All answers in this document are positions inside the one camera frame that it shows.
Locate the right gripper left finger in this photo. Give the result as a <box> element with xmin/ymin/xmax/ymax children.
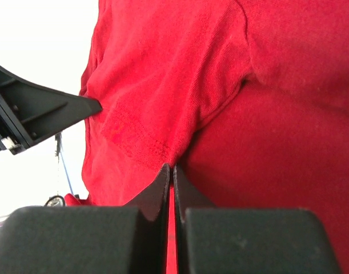
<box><xmin>0</xmin><ymin>165</ymin><xmax>170</xmax><ymax>273</ymax></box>

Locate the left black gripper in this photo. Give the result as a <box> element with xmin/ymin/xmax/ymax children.
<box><xmin>0</xmin><ymin>66</ymin><xmax>102</xmax><ymax>155</ymax></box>

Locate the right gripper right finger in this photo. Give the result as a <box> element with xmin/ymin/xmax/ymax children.
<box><xmin>173</xmin><ymin>167</ymin><xmax>342</xmax><ymax>273</ymax></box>

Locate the red t shirt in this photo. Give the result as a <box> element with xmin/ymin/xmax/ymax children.
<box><xmin>65</xmin><ymin>1</ymin><xmax>349</xmax><ymax>273</ymax></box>

